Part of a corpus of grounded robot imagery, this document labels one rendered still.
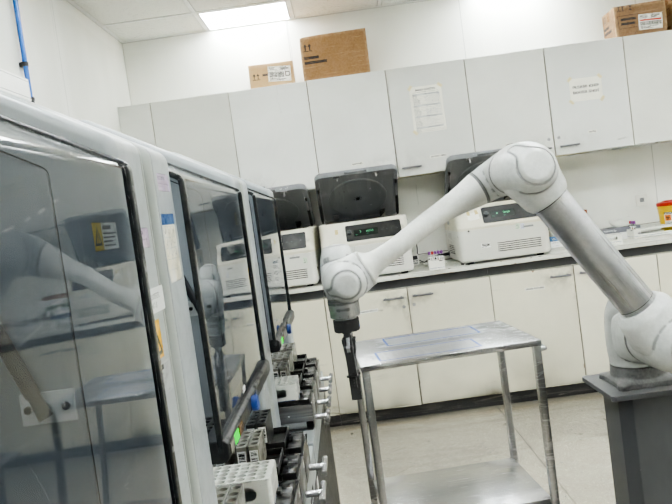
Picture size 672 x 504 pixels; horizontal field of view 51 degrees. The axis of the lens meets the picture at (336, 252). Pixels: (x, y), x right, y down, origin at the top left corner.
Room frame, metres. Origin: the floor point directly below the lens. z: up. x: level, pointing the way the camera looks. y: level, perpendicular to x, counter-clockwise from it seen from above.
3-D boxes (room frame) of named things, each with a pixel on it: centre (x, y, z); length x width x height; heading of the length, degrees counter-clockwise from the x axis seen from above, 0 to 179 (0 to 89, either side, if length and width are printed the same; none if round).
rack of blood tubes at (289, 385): (1.98, 0.31, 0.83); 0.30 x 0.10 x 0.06; 89
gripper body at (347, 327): (1.98, 0.00, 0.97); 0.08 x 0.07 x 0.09; 175
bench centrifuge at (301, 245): (4.58, 0.39, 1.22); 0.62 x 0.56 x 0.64; 177
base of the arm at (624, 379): (2.08, -0.85, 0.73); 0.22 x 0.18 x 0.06; 179
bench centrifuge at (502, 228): (4.56, -1.04, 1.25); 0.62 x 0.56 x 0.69; 179
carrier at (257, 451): (1.42, 0.22, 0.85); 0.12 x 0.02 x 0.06; 0
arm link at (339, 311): (1.98, 0.00, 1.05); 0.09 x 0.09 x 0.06
